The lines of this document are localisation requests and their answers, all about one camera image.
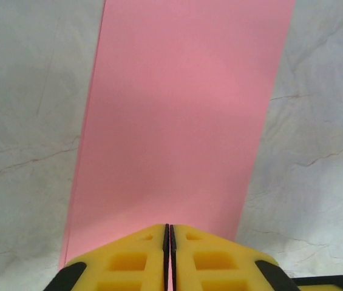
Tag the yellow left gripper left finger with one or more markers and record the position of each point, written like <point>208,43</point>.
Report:
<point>128,263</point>

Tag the pink paper sheet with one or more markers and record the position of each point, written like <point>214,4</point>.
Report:
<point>174,121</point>

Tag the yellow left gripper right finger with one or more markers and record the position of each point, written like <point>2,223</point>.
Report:
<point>213,263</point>

